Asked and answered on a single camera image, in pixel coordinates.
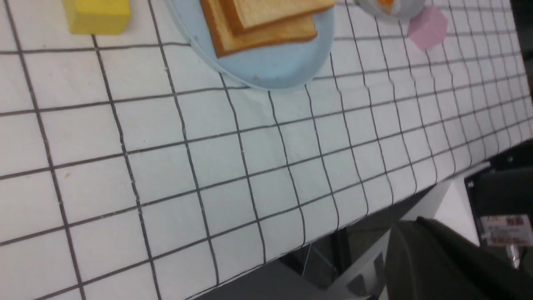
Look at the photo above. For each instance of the pink foam block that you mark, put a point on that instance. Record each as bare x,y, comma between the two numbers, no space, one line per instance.
429,28

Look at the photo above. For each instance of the white grid tablecloth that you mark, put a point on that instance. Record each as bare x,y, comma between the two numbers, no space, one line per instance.
131,169

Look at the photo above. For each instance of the light blue plate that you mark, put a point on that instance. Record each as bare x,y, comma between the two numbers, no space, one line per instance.
280,67

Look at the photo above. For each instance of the bottom fried egg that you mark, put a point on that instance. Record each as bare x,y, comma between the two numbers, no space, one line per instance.
389,7

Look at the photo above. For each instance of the black chair under table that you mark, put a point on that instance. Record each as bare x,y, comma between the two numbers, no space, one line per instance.
426,260

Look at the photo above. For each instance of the yellow foam block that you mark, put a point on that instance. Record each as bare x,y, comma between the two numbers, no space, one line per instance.
97,17

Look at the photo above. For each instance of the grey plate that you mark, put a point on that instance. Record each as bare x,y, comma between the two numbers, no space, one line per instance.
409,9

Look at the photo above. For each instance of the sandwich toast slice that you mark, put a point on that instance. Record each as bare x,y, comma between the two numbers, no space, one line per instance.
249,15

